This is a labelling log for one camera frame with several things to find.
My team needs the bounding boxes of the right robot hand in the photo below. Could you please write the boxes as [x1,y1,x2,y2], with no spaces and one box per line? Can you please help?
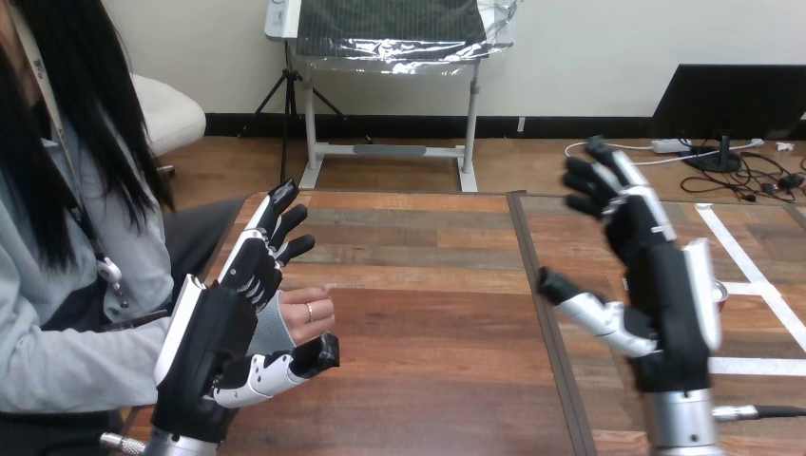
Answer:
[537,135,725,395]

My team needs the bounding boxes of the person's body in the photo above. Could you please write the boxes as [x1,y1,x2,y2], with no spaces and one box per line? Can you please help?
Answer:
[0,0,248,456]

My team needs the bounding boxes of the red and white drink can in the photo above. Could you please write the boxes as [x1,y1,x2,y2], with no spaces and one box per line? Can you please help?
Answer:
[711,278,730,317]

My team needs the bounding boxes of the black tripod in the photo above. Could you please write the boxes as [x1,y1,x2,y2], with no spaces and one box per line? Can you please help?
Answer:
[239,38,374,185]

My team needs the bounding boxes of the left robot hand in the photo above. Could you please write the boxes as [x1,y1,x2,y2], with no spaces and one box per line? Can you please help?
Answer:
[150,178,341,445]

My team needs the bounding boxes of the white power strip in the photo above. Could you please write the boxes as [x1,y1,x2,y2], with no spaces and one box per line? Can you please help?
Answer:
[650,138,694,155]

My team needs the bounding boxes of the person's hand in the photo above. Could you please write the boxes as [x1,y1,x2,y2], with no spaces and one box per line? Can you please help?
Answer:
[277,287,336,348]

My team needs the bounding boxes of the foil sheet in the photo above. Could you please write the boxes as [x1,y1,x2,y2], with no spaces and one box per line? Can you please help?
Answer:
[294,0,522,77]

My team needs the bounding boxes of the person's forearm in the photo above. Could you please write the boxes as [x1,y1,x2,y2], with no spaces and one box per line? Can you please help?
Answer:
[0,290,297,414]

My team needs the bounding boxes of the tangle of cables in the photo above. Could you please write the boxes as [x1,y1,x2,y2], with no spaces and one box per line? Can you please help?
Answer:
[563,137,806,204]

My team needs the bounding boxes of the dark screen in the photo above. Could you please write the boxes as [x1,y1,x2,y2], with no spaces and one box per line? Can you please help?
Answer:
[650,63,806,175]

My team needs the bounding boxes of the white cushioned chair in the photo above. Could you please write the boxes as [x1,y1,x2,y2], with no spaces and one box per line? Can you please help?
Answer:
[128,74,208,176]

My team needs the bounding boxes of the white desk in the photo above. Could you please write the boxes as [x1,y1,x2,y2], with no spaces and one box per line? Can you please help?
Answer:
[264,0,481,194]

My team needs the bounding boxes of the black cable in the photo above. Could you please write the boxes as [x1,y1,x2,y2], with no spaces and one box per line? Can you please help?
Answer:
[712,404,806,423]

